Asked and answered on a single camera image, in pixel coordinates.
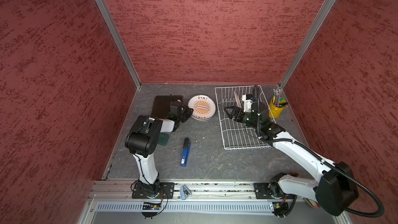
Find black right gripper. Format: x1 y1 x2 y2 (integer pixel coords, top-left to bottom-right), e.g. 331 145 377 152
224 106 260 130

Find dark square plate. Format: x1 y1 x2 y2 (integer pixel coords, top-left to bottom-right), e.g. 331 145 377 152
150 95 183 119

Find white round plate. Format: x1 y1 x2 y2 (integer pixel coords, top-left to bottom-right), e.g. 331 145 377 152
188 94 217 122
233 91 241 108

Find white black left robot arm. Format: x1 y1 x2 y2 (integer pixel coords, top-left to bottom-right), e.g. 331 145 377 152
124 106 193 199

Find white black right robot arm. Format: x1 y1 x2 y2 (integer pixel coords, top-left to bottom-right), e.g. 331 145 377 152
223 106 359 216

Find green sponge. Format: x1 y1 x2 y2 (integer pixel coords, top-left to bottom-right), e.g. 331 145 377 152
157 133 170 146

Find blue black stapler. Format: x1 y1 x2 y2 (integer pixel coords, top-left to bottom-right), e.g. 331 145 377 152
180 138 191 167

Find yellow pen cup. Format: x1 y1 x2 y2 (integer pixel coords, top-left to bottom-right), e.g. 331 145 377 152
268 97 288 118

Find pens in cup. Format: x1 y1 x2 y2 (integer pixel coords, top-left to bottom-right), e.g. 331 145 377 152
272 88 288 108

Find blue white clip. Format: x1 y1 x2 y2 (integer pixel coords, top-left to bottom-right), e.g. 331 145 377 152
180 185 192 200

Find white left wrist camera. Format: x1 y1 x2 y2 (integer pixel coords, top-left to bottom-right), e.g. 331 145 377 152
170 100 183 115

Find white wire dish rack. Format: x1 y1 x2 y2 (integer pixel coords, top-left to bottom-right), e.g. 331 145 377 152
215 86 271 150

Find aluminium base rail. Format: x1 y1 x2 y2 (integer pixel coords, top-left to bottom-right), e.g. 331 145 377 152
90 180 340 215

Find aluminium right corner post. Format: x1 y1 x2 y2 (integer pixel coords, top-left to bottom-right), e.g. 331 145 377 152
278 0 336 89

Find aluminium corner post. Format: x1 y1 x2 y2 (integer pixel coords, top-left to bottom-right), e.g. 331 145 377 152
278 0 336 89
95 0 142 90

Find aluminium left corner post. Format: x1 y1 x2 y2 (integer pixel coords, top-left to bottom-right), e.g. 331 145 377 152
95 0 142 90

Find black corrugated cable conduit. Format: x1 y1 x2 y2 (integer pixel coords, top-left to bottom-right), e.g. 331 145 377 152
251 84 385 218

